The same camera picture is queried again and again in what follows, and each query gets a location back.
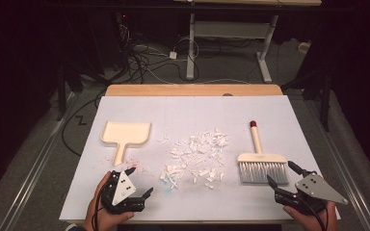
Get person's left hand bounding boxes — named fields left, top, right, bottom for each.
left=82, top=170, right=136, bottom=231

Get tangle of black floor cables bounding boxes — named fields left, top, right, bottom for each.
left=117, top=18, right=203, bottom=85

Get white metal desk frame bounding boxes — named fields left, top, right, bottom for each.
left=185, top=13, right=279, bottom=84

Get white floor cable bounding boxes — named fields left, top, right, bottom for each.
left=141, top=64, right=253, bottom=86

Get person's right hand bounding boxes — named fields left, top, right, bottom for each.
left=282, top=201, right=338, bottom=231

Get metal floor rail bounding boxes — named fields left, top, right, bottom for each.
left=0, top=91, right=79, bottom=231
left=304, top=98, right=370, bottom=231

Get black floor cable loop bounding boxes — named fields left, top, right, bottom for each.
left=61, top=90, right=106, bottom=158

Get hand-held gripper black cable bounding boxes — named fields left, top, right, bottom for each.
left=312, top=201, right=331, bottom=231
left=91, top=190, right=104, bottom=231

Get cream plastic dustpan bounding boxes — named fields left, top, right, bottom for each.
left=100, top=120, right=152, bottom=167

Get black metal stand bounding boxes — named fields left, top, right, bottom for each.
left=281, top=62, right=332, bottom=133
left=55, top=62, right=85, bottom=122

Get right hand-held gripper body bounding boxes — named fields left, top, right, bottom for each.
left=274, top=172, right=349, bottom=216

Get white table mat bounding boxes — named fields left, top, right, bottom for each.
left=59, top=94, right=342, bottom=222

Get cream hand brush grey bristles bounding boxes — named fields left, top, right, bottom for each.
left=236, top=119, right=290, bottom=186

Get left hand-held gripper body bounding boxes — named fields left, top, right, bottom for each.
left=100, top=169, right=145, bottom=215

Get right hand-held gripper black cable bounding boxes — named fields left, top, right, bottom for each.
left=312, top=201, right=331, bottom=231

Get pile of white paper scraps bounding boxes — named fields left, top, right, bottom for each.
left=156, top=127, right=230, bottom=191

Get wooden table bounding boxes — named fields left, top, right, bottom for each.
left=59, top=83, right=342, bottom=225

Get left hand-held gripper black cable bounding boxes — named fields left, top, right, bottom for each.
left=91, top=190, right=104, bottom=231

